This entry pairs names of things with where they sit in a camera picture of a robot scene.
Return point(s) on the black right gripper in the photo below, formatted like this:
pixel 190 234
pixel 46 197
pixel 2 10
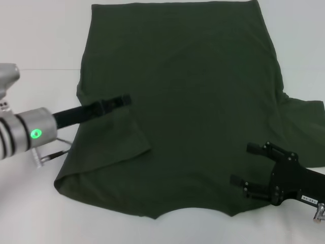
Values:
pixel 289 180

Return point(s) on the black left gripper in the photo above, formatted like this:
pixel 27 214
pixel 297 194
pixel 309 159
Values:
pixel 76 115

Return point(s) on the dark green t-shirt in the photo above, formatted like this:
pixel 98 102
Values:
pixel 190 101

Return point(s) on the silver right gripper knob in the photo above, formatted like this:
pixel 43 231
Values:
pixel 319 212

